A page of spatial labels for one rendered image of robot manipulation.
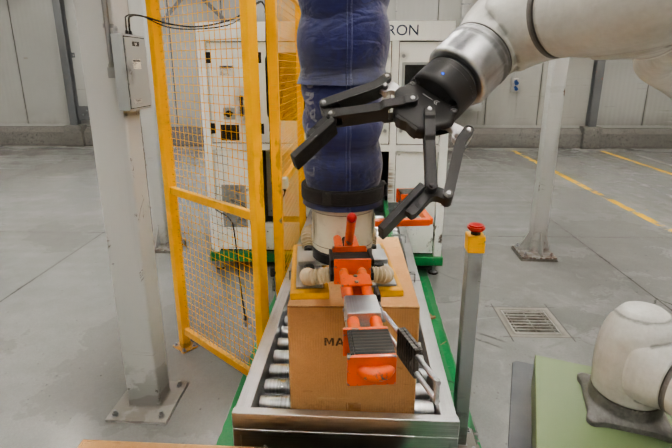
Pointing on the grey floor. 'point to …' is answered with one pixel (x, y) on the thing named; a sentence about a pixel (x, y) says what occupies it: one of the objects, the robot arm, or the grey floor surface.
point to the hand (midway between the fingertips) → (342, 189)
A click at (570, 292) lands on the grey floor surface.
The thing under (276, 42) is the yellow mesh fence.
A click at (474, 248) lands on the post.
